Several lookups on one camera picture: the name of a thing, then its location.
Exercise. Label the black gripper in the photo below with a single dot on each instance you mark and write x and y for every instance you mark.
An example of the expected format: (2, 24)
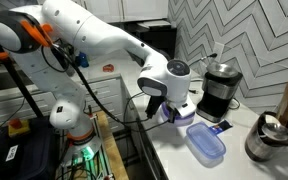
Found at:
(182, 108)

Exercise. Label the purple round container lid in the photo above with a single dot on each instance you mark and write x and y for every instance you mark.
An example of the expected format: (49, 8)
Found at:
(164, 114)

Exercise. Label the blue rectangular container lid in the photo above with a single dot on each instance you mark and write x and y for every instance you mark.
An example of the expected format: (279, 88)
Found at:
(205, 140)

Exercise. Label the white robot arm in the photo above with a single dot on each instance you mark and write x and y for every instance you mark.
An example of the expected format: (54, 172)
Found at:
(45, 41)

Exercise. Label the blue packet on counter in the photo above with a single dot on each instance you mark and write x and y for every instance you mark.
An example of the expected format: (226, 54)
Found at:
(221, 127)

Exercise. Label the clear rectangular plastic container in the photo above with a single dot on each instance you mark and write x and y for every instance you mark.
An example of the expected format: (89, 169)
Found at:
(201, 157)

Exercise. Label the black coffee maker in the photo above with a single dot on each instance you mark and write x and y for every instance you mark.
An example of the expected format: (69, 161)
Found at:
(219, 86)

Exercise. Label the wooden butcher block cart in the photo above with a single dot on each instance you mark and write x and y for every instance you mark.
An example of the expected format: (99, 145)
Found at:
(111, 149)

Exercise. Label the red round object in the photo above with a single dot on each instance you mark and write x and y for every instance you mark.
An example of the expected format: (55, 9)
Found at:
(108, 68)

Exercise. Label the black microwave oven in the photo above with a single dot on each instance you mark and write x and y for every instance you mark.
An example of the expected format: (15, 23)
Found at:
(160, 37)

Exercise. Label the steel utensil holder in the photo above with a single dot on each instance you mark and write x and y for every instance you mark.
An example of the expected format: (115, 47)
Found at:
(260, 147)

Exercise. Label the metal ladle in holder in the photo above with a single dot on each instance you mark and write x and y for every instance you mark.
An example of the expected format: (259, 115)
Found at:
(273, 129)

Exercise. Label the black case with label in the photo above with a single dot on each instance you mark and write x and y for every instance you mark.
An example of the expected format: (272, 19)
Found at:
(32, 156)

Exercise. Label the white wall outlet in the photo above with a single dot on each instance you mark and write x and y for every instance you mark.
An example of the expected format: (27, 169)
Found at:
(218, 48)

